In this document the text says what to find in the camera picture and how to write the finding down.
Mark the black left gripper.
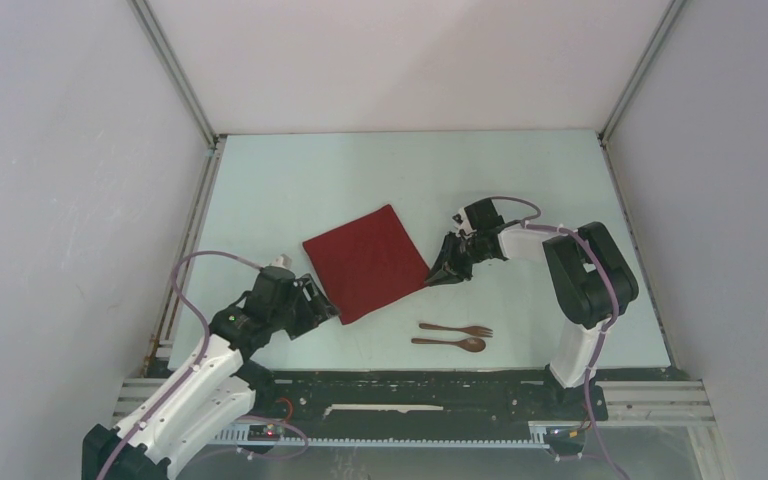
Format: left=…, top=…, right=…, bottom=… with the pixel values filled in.
left=269, top=274, right=339, bottom=340

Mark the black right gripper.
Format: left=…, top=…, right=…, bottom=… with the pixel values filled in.
left=423, top=231, right=486, bottom=287

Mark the red cloth napkin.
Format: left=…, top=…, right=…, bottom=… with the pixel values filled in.
left=302, top=204, right=429, bottom=325

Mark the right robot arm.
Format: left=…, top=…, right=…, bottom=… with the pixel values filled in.
left=424, top=196, right=639, bottom=418

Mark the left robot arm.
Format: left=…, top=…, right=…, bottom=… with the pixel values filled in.
left=81, top=266, right=339, bottom=479

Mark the brown wooden fork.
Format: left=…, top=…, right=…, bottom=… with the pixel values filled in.
left=418, top=322, right=493, bottom=338

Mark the brown wooden spoon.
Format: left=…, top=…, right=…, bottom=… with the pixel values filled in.
left=410, top=337, right=487, bottom=353

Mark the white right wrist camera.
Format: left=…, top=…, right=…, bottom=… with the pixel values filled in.
left=452, top=208, right=472, bottom=236

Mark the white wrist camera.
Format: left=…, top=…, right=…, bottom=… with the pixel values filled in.
left=452, top=208, right=472, bottom=236
left=270, top=254, right=292, bottom=270

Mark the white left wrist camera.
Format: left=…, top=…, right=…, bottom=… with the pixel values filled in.
left=270, top=254, right=292, bottom=270

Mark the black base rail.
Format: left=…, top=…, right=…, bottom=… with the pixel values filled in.
left=208, top=368, right=715, bottom=454

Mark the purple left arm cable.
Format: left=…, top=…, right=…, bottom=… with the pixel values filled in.
left=95, top=250, right=310, bottom=480

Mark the left aluminium frame post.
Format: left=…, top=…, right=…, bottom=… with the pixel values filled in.
left=126, top=0, right=220, bottom=148

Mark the aluminium frame post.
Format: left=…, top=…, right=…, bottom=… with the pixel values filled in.
left=126, top=0, right=220, bottom=148
left=598, top=0, right=690, bottom=147

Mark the right aluminium frame post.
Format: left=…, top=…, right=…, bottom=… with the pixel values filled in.
left=598, top=0, right=690, bottom=147

